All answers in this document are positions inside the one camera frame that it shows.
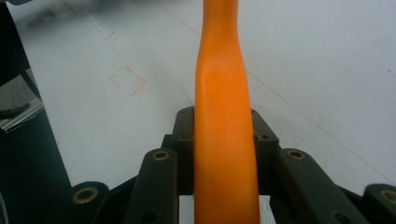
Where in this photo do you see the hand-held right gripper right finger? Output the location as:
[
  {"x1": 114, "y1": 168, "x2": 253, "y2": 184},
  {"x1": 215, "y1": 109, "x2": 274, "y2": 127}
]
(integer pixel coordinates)
[{"x1": 250, "y1": 108, "x2": 281, "y2": 194}]

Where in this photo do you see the grey pad on metal rail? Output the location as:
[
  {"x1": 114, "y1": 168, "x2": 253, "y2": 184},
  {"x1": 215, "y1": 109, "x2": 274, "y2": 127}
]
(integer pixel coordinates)
[{"x1": 0, "y1": 68, "x2": 45, "y2": 132}]

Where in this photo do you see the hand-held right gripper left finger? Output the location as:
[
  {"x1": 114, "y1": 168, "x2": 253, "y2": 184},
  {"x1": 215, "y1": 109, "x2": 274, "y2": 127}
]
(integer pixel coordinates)
[{"x1": 161, "y1": 106, "x2": 196, "y2": 196}]

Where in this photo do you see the orange plastic handle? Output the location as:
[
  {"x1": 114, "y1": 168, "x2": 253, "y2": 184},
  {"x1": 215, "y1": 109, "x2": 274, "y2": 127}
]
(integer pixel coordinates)
[{"x1": 193, "y1": 0, "x2": 262, "y2": 224}]

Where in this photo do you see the dark green panel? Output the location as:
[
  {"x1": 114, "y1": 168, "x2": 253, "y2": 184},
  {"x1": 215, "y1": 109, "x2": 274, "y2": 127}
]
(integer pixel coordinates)
[{"x1": 0, "y1": 109, "x2": 75, "y2": 224}]

